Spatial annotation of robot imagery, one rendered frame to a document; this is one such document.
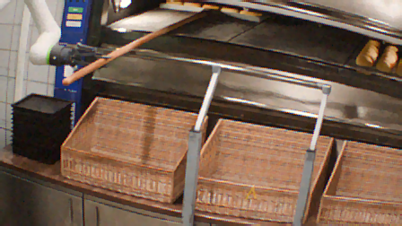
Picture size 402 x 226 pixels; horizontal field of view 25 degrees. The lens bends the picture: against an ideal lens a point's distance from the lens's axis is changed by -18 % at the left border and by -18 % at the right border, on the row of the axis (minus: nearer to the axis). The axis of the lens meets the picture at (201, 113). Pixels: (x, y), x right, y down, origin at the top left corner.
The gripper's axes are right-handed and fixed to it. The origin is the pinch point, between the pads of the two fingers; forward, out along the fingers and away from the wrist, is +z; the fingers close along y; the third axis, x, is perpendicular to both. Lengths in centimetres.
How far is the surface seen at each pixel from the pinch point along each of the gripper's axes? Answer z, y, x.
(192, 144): 38.3, 29.5, -8.2
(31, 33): -76, 7, -68
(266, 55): 50, 3, -68
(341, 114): 90, 22, -67
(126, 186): 7, 58, -18
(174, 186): 28, 53, -22
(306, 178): 87, 35, -9
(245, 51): 40, 3, -68
